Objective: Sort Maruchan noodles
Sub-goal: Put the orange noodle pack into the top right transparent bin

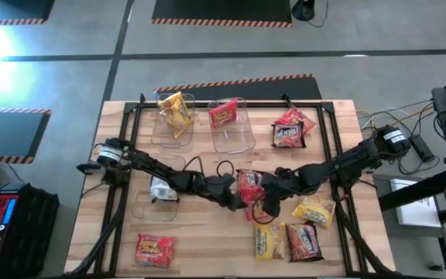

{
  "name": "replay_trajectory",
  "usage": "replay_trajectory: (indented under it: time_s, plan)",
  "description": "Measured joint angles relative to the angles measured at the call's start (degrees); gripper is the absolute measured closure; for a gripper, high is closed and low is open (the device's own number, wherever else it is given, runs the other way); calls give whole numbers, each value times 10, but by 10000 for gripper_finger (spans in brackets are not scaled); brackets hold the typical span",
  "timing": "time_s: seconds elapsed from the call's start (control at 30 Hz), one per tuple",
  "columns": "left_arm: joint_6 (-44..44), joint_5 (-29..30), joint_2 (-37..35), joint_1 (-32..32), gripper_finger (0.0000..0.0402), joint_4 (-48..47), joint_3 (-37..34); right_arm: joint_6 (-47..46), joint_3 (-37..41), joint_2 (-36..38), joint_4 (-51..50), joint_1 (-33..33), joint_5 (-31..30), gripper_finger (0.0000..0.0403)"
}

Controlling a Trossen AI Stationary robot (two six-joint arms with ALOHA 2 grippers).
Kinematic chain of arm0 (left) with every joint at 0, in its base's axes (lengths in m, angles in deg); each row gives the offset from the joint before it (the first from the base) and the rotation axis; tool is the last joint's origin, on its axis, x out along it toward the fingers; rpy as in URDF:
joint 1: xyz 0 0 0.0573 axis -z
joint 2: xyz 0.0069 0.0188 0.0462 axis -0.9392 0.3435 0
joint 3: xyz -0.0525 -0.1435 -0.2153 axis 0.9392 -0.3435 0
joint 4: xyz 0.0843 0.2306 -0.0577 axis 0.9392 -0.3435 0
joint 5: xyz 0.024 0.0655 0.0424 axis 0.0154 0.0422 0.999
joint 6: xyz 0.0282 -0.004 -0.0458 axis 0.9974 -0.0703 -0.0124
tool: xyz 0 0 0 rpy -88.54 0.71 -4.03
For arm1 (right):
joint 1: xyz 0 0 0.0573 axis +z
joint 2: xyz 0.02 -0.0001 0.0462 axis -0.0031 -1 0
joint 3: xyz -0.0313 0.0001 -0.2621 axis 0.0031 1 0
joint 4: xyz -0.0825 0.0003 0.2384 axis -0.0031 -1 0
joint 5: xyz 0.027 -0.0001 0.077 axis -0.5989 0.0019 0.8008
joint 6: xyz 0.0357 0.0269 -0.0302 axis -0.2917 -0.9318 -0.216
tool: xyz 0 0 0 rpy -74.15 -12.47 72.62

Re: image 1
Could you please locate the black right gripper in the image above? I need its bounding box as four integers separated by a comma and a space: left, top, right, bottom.
262, 166, 305, 217

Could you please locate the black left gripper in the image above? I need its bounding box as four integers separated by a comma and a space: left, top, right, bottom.
201, 176, 247, 212

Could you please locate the red spicy noodle pack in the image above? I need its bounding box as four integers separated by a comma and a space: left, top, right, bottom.
236, 168, 275, 222
208, 98, 238, 129
275, 106, 317, 135
134, 232, 177, 269

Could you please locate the dark red packet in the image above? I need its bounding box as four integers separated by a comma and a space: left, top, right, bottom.
286, 222, 324, 263

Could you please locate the clear plastic bin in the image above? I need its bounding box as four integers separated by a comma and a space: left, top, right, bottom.
131, 153, 188, 222
149, 92, 196, 149
207, 97, 257, 155

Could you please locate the black striped floor mat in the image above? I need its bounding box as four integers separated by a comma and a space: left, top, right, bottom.
0, 0, 56, 26
153, 73, 324, 102
0, 107, 53, 165
151, 0, 293, 29

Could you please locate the white paper sheet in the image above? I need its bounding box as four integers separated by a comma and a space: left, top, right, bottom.
389, 178, 443, 229

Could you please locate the black desk beam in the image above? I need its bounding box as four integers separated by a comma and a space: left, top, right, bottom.
377, 154, 446, 212

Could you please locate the black power brick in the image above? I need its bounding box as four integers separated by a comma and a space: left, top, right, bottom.
408, 133, 437, 163

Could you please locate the black stand base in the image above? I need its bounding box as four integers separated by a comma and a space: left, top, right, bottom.
291, 0, 316, 22

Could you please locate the black plastic crate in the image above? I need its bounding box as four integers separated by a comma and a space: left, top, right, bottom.
0, 182, 60, 277

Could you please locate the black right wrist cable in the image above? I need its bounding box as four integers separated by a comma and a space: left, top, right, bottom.
252, 191, 282, 225

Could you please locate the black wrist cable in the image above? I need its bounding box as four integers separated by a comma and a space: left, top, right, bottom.
182, 156, 236, 183
252, 191, 282, 225

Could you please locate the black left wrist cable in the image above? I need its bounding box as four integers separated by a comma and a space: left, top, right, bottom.
182, 156, 236, 183

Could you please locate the black metal rig frame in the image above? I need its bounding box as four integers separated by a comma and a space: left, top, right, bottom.
62, 92, 393, 278

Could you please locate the black floor cable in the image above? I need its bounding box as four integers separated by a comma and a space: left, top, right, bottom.
395, 153, 441, 177

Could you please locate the black table-edge mount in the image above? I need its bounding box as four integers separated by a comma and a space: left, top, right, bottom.
76, 160, 108, 176

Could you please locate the black stand cable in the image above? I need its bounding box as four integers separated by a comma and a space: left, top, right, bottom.
306, 0, 329, 29

